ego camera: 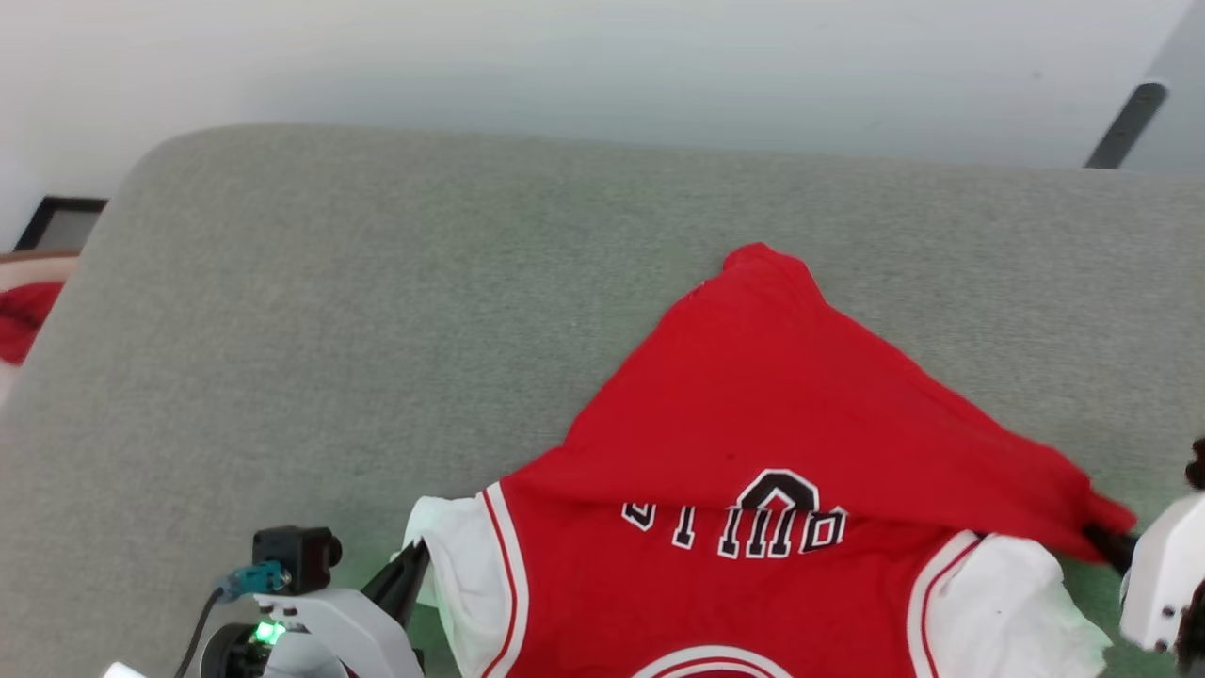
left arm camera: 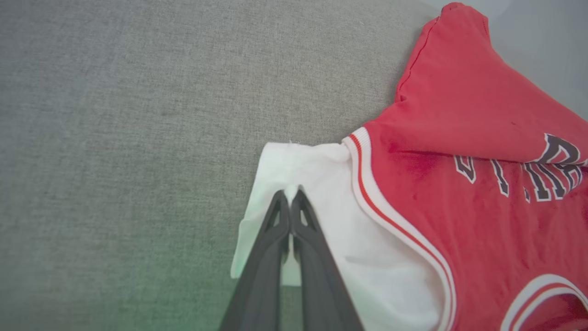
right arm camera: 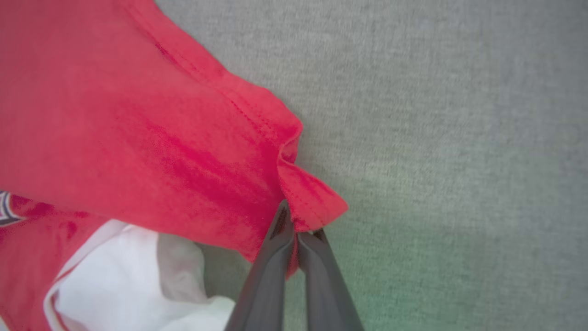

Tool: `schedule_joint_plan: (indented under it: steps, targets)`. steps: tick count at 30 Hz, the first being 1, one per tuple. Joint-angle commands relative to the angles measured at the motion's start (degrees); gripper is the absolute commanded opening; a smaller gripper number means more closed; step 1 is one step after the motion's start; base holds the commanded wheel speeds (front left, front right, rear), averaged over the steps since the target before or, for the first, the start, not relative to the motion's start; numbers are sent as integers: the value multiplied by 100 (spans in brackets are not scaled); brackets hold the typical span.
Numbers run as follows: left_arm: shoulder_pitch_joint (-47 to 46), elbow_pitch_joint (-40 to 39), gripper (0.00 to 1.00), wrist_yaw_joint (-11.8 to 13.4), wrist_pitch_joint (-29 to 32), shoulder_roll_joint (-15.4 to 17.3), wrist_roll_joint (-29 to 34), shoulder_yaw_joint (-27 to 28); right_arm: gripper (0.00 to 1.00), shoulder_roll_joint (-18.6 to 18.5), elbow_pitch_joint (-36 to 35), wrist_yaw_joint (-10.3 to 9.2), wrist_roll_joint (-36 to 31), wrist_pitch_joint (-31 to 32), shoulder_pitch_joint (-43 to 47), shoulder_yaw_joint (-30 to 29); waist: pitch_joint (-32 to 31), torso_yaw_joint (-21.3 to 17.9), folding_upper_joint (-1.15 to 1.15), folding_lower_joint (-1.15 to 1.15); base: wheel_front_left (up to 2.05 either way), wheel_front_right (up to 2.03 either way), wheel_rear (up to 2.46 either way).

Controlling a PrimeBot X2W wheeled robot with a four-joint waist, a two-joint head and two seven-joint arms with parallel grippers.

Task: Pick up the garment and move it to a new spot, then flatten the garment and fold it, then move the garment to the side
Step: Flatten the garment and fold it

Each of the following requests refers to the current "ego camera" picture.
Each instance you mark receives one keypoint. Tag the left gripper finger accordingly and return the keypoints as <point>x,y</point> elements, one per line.
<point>412,576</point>
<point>384,579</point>

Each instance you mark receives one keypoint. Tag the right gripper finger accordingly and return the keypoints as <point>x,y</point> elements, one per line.
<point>1113,548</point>

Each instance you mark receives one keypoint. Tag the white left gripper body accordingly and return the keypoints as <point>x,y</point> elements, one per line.
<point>348,640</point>

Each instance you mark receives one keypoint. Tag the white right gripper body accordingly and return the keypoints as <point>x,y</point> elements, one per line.
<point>1163,565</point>

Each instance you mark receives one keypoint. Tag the red and white basketball jersey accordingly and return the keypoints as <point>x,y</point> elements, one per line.
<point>753,405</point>

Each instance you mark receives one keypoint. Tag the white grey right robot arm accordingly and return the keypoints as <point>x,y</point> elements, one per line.
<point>1194,631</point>

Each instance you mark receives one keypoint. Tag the grey fabric sofa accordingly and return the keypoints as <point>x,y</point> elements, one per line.
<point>377,330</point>

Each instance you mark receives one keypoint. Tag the black pole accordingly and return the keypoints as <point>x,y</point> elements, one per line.
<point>1125,127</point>

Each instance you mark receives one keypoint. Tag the red cloth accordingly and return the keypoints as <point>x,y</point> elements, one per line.
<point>24,320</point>

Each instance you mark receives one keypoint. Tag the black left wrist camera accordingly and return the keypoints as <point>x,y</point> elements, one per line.
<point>297,556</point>

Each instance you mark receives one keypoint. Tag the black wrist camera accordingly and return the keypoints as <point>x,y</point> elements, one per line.
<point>1197,463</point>
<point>297,556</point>

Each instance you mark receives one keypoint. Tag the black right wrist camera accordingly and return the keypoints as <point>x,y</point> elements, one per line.
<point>1197,463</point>

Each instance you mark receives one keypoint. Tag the teal left camera connector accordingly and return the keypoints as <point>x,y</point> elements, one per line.
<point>256,579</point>

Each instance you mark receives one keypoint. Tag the black picture frame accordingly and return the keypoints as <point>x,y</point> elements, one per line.
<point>38,221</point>

